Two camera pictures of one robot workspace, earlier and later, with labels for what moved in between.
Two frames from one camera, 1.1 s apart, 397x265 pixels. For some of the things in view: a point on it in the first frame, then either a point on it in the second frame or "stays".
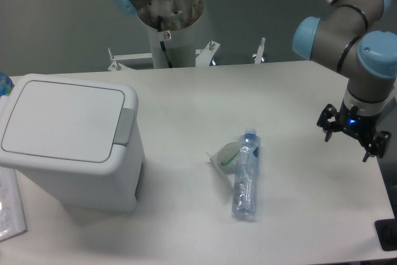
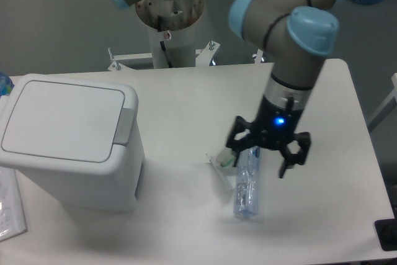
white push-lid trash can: x=82 y=137 stays
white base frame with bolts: x=201 y=56 stays
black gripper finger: x=329 y=120 → x=239 y=125
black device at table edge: x=386 y=231 stays
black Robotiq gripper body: x=360 y=126 → x=275 y=123
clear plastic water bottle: x=245 y=198 stays
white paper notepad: x=12 y=216 stays
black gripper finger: x=378 y=145 → x=291 y=160
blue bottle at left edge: x=6 y=84 stays
